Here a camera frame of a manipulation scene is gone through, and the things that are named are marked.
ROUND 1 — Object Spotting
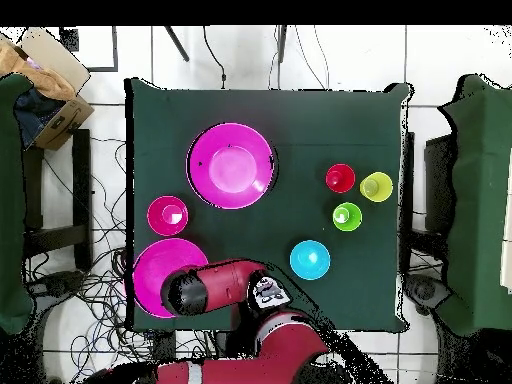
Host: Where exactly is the large pink bowl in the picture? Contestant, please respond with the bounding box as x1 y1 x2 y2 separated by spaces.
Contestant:
131 237 210 319
185 122 277 210

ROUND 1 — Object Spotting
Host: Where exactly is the small blue bowl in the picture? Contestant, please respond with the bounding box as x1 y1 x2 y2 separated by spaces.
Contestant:
289 239 332 281

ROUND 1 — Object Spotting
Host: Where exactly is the red cup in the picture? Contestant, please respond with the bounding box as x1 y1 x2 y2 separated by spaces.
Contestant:
324 162 357 194

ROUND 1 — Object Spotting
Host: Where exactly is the green cup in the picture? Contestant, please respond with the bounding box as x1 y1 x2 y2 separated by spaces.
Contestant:
332 202 364 232

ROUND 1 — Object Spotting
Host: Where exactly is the crimson bowl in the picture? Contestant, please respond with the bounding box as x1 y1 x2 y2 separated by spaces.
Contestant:
146 195 190 237

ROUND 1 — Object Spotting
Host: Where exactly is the dark green tablecloth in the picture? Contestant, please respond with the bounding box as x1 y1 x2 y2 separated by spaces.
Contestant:
124 76 415 333

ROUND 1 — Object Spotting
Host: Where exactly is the yellow cup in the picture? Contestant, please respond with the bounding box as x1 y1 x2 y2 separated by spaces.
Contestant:
358 171 394 204

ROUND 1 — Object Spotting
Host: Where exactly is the black floor box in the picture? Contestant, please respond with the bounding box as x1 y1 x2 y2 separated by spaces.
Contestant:
152 330 178 363

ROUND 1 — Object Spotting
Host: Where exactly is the black tripod leg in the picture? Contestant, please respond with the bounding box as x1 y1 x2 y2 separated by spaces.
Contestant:
276 25 289 64
163 25 191 63

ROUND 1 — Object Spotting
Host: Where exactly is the black rounded floor base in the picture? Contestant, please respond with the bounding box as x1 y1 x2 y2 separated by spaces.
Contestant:
37 270 87 297

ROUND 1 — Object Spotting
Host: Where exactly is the cardboard box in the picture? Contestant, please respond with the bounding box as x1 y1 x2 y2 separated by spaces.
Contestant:
0 26 96 152

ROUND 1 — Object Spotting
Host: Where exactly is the green side table cloth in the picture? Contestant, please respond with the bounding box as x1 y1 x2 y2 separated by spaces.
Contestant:
0 73 35 335
437 73 512 337

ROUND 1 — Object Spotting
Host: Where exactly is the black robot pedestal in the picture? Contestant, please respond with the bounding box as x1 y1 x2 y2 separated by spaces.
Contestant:
215 330 259 359

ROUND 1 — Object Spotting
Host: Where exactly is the black cable with plug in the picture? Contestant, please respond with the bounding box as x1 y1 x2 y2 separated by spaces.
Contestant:
201 25 228 90

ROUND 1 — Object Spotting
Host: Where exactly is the black stool frame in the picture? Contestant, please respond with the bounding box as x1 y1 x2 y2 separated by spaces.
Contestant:
21 128 94 273

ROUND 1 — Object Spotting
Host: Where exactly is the tangle of black cables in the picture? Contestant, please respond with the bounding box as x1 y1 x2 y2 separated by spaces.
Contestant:
23 135 217 384

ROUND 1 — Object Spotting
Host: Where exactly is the black square frame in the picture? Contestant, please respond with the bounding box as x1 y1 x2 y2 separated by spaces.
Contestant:
59 25 120 73

